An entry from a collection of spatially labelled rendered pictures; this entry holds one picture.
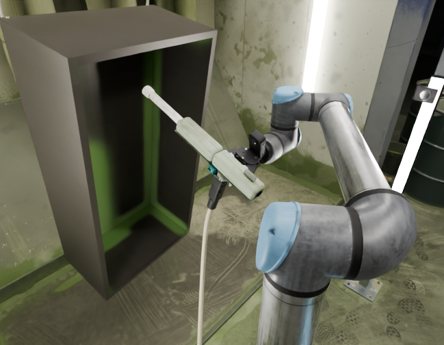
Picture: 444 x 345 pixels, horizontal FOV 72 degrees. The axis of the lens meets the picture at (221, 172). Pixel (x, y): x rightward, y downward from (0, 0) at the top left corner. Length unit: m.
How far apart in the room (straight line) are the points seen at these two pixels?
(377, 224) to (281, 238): 0.14
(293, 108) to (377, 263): 0.59
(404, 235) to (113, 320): 1.87
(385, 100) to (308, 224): 2.24
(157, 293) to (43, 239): 0.87
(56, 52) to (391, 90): 2.25
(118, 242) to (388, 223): 1.60
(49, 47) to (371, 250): 0.86
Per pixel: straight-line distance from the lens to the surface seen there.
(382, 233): 0.51
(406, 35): 2.58
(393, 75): 2.63
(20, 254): 2.45
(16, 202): 2.45
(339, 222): 0.50
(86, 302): 2.31
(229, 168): 0.78
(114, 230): 1.97
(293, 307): 0.57
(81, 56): 0.91
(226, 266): 2.32
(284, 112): 0.98
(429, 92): 1.69
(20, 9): 2.17
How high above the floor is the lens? 1.79
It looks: 32 degrees down
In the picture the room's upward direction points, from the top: straight up
